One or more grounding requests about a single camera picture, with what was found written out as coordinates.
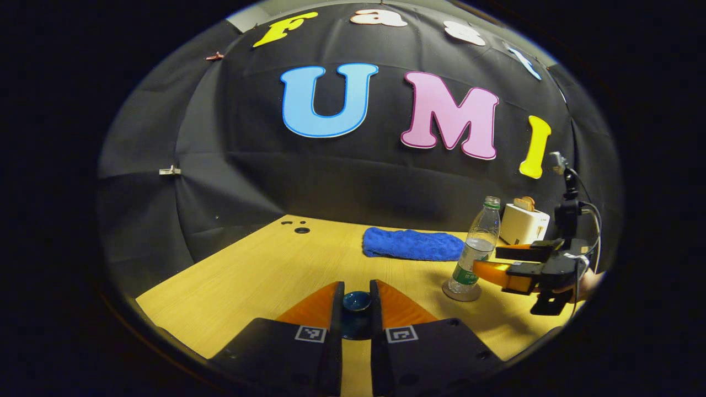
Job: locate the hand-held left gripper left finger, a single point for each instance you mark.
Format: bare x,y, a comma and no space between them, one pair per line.
333,353

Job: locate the clear plastic water bottle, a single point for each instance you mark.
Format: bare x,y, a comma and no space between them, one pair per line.
477,248

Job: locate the black backdrop cloth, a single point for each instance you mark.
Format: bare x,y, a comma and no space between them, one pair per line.
248,182

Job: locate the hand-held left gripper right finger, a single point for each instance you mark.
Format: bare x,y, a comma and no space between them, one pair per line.
380,353

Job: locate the pale bread slice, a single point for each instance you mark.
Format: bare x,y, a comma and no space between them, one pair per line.
519,204

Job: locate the red clip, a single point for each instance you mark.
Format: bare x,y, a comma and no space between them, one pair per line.
215,55

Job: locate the white toaster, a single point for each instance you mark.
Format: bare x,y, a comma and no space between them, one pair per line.
524,226

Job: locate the silver metal clip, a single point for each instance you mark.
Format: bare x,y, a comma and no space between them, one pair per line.
169,170

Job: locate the blue towel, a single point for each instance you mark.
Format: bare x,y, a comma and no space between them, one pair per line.
413,245

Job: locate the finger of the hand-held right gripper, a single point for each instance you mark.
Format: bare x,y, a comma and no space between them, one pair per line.
529,252
507,275

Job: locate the brown bread slice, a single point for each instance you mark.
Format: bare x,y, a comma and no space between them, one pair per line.
529,202

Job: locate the clear round coaster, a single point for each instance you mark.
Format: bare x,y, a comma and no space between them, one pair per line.
462,296

